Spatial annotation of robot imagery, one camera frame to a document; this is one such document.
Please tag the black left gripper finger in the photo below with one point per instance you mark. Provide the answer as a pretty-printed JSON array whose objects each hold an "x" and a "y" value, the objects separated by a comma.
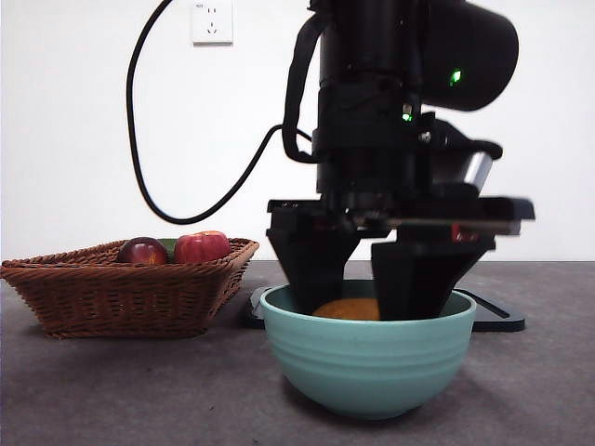
[
  {"x": 418, "y": 279},
  {"x": 316, "y": 260}
]

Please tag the brown kiwi fruit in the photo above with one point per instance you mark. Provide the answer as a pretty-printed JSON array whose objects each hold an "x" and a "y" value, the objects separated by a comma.
[{"x": 346, "y": 310}]

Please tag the teal ceramic bowl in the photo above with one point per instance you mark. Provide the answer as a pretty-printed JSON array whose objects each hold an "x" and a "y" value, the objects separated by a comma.
[{"x": 372, "y": 371}]

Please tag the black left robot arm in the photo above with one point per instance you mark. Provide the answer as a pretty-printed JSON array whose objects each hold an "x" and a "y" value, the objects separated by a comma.
[{"x": 372, "y": 69}]

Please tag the dark rectangular tray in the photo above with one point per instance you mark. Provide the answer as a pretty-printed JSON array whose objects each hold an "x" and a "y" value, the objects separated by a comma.
[{"x": 499, "y": 320}]

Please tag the green leaf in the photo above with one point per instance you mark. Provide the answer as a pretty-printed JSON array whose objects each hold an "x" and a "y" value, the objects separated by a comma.
[{"x": 168, "y": 246}]

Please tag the dark red apple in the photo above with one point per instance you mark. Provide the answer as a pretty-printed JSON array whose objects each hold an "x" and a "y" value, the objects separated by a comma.
[{"x": 141, "y": 251}]

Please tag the brown wicker basket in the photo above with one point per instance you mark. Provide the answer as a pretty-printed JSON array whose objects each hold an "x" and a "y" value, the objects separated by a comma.
[{"x": 121, "y": 297}]

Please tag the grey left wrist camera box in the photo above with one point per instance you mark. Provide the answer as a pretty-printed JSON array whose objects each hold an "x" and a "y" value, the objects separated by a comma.
[{"x": 479, "y": 167}]

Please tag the white wall socket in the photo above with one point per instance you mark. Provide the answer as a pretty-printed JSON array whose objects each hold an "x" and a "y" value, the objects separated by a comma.
[{"x": 213, "y": 23}]

